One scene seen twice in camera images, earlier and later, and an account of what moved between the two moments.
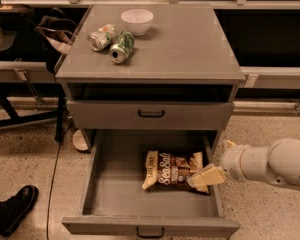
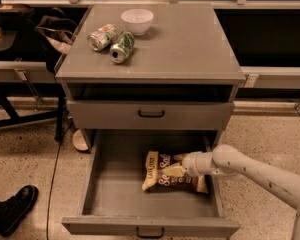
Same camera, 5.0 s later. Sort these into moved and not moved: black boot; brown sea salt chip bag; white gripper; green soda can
Moved: white gripper
Not moved: green soda can; brown sea salt chip bag; black boot
